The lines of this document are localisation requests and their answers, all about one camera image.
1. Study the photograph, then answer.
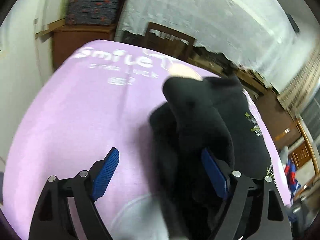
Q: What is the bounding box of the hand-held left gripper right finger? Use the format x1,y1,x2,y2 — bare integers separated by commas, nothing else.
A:
201,147,293,240

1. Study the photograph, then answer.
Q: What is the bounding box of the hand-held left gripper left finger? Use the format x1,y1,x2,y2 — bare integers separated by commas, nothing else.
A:
28,147,120,240

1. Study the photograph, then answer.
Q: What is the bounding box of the black hoodie jacket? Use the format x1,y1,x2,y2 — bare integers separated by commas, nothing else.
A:
149,76,273,240

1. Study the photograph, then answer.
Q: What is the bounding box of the pink printed blanket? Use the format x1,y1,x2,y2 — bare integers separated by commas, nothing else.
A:
2,39,292,240

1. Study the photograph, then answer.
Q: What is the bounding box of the grey plush cloth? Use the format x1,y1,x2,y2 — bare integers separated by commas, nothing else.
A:
279,147,290,163

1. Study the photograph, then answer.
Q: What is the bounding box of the blue red white cloth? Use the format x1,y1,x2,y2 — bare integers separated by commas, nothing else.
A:
284,159,302,193

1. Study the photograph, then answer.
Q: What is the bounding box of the carved wooden cabinet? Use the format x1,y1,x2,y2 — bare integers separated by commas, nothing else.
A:
291,140,313,168

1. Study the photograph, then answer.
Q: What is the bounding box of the rattan chair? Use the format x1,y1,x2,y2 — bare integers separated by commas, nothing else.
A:
296,119,320,175

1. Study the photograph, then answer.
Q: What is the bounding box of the low wooden shelf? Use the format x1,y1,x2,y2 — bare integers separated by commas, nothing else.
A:
192,44,268,95

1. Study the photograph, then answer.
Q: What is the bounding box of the brick patterned curtain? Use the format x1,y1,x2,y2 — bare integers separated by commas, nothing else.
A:
277,50,320,115

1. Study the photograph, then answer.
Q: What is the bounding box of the brown wooden cabinet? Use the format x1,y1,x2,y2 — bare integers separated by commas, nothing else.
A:
51,24,117,74

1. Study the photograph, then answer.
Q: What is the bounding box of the dark wooden chair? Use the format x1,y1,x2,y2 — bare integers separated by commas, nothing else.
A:
144,22,196,62

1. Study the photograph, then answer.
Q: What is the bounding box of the white lace curtain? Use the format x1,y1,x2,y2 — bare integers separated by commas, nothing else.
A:
122,0,300,80

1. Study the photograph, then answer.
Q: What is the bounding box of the white board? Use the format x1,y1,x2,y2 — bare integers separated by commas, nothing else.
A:
35,0,70,39

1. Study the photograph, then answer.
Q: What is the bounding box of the black wall fixture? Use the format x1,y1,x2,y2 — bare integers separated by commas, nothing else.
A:
286,14,300,33

